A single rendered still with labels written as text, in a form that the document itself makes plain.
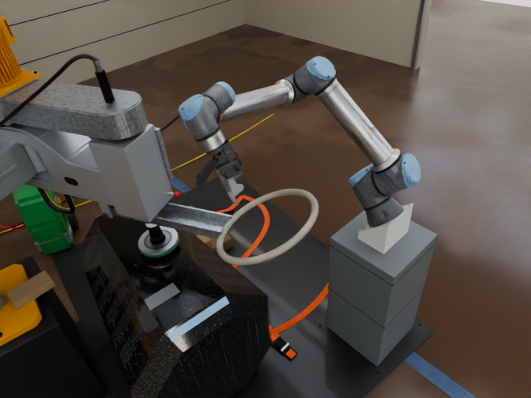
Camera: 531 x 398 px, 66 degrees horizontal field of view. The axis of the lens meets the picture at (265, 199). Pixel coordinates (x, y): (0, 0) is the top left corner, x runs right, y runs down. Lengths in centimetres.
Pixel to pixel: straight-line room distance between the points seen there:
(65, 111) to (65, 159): 33
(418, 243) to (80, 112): 169
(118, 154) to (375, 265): 130
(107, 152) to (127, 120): 18
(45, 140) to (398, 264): 178
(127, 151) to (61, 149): 45
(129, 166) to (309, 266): 177
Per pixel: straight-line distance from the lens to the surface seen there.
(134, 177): 187
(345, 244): 217
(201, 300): 203
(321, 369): 271
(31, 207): 368
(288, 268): 315
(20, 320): 240
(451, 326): 303
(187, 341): 199
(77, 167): 210
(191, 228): 196
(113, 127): 177
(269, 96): 174
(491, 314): 317
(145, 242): 230
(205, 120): 132
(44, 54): 691
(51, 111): 196
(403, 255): 216
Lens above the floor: 241
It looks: 40 degrees down
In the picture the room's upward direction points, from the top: 6 degrees counter-clockwise
